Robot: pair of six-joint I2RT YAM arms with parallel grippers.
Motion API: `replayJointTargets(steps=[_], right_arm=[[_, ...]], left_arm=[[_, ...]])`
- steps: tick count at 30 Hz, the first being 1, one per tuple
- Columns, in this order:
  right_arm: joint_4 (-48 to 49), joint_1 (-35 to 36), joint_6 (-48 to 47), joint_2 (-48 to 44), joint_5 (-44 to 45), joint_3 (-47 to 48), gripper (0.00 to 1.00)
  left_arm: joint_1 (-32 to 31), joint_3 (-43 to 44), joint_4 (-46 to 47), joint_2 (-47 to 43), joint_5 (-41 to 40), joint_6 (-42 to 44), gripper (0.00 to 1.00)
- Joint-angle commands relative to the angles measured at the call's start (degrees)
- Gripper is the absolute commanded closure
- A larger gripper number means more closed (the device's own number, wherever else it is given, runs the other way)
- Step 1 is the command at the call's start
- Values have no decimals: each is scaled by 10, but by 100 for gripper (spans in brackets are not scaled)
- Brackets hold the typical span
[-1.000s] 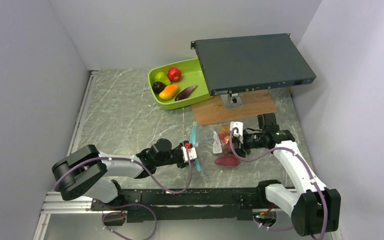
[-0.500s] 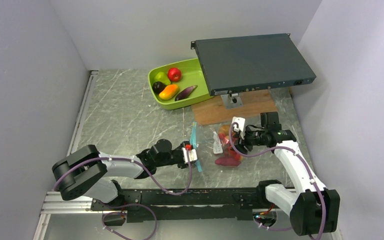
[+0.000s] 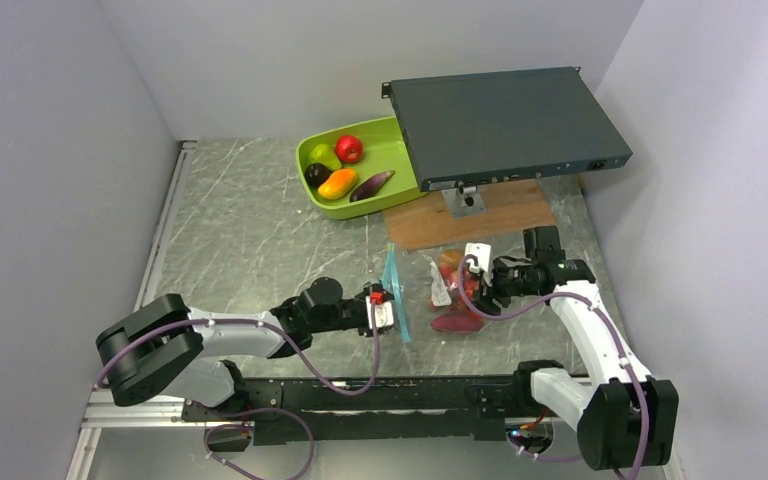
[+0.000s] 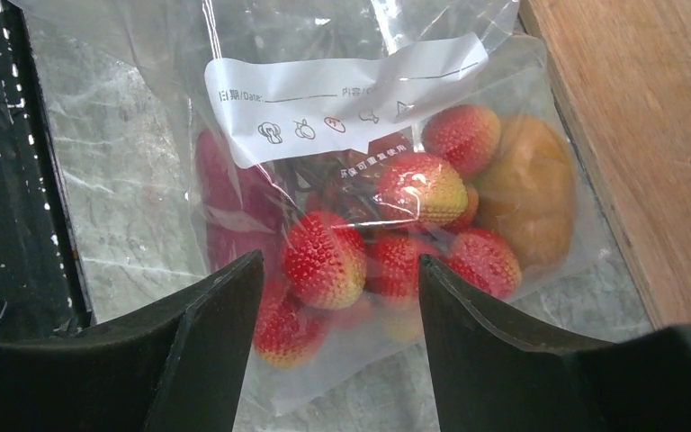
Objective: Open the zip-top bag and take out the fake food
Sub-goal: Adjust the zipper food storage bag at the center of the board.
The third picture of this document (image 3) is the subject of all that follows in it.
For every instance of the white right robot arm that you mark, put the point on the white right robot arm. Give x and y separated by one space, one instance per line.
624 418

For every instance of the orange fake fruit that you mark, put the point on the orange fake fruit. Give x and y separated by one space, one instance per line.
340 183

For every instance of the wooden board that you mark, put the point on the wooden board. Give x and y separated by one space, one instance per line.
426 222

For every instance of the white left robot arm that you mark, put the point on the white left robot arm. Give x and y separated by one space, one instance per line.
169 348

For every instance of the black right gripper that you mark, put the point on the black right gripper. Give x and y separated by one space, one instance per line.
485 302

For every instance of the aluminium frame rail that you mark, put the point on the aluminium frame rail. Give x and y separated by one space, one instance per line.
100 412

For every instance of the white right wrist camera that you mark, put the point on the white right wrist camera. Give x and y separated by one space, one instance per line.
478 258

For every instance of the red fake apple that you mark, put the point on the red fake apple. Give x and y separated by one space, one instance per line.
349 149

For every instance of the dark purple fake fruit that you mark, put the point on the dark purple fake fruit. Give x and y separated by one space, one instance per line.
315 174

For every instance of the metal stand base plate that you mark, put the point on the metal stand base plate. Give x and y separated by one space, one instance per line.
464 201

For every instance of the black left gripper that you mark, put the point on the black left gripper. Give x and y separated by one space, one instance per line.
362 295

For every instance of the purple fake eggplant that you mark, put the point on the purple fake eggplant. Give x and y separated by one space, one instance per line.
370 187

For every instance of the lime green plastic tub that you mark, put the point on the lime green plastic tub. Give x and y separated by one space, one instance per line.
384 150

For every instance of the clear zip top bag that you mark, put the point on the clear zip top bag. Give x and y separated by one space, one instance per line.
424 290

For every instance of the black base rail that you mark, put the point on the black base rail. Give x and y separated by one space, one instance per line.
281 410

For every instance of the magenta fake sweet potato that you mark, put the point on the magenta fake sweet potato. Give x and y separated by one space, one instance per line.
457 323

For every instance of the dark grey rack device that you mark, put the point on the dark grey rack device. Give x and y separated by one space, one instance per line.
484 128

